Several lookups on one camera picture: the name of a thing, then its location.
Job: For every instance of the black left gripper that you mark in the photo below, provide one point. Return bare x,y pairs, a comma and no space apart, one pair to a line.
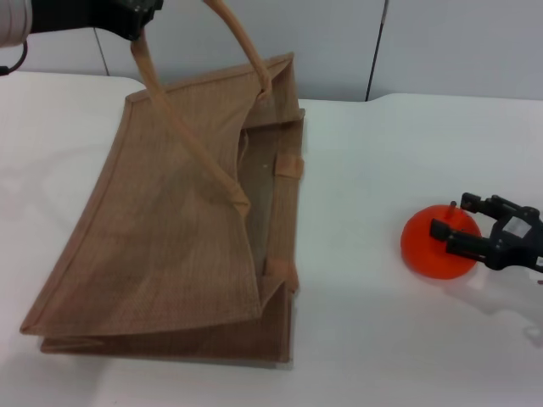
76,12

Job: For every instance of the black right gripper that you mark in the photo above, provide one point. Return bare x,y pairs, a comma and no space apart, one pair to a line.
519,241

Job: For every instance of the orange plastic toy fruit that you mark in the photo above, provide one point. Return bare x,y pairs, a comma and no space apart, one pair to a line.
420,250

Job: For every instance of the brown jute handbag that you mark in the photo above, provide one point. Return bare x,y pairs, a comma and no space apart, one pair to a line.
161,237

